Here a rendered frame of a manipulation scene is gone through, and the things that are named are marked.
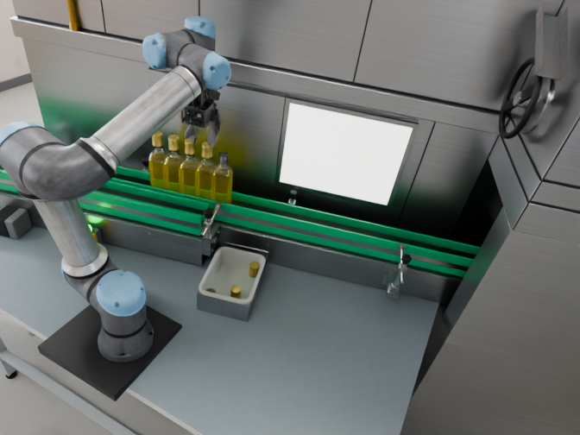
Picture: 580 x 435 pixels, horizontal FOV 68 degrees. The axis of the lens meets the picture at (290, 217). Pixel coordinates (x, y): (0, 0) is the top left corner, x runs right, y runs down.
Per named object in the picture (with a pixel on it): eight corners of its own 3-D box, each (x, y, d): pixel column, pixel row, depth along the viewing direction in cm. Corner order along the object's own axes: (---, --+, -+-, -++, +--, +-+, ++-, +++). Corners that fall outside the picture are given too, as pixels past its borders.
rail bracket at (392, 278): (394, 282, 155) (413, 236, 141) (394, 319, 142) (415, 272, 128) (381, 280, 155) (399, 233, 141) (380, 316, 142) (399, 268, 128)
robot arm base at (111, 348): (121, 372, 117) (118, 350, 111) (86, 341, 123) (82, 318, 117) (164, 338, 127) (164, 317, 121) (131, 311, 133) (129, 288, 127)
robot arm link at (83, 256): (96, 316, 119) (10, 161, 79) (66, 286, 125) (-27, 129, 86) (132, 288, 125) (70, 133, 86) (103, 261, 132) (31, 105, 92)
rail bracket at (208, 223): (222, 221, 153) (223, 193, 146) (205, 253, 140) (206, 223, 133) (214, 219, 154) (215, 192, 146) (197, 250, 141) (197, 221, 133)
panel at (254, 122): (389, 204, 158) (419, 120, 137) (389, 210, 156) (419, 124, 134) (158, 154, 165) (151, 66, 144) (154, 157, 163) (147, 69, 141)
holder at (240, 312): (267, 263, 159) (269, 248, 154) (248, 322, 138) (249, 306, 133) (223, 253, 160) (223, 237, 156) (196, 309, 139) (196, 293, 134)
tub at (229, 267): (265, 273, 155) (267, 255, 149) (248, 321, 137) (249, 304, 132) (218, 261, 156) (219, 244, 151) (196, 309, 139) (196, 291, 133)
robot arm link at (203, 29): (174, 16, 105) (201, 13, 111) (176, 61, 112) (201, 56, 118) (196, 26, 102) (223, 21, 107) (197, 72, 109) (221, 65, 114)
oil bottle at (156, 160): (173, 198, 161) (169, 148, 148) (166, 206, 157) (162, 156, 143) (158, 194, 162) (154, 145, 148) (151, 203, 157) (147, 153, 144)
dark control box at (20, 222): (33, 227, 158) (27, 209, 153) (18, 241, 152) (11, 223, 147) (12, 222, 159) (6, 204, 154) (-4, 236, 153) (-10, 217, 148)
